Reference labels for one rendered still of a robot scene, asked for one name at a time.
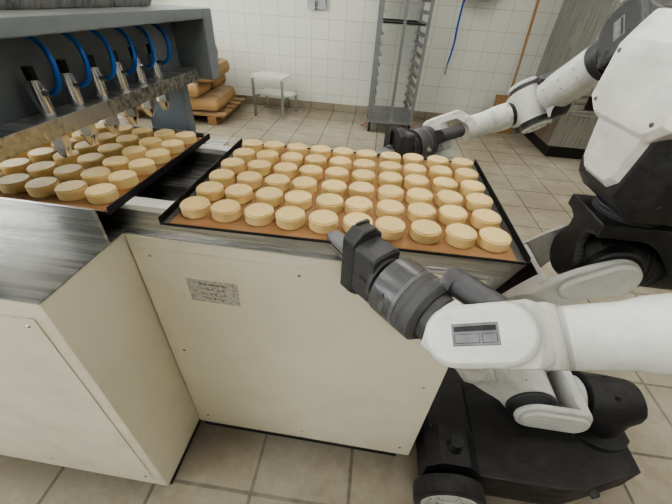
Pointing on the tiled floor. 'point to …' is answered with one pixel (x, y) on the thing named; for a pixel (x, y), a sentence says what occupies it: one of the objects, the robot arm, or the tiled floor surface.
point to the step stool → (272, 89)
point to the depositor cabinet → (89, 359)
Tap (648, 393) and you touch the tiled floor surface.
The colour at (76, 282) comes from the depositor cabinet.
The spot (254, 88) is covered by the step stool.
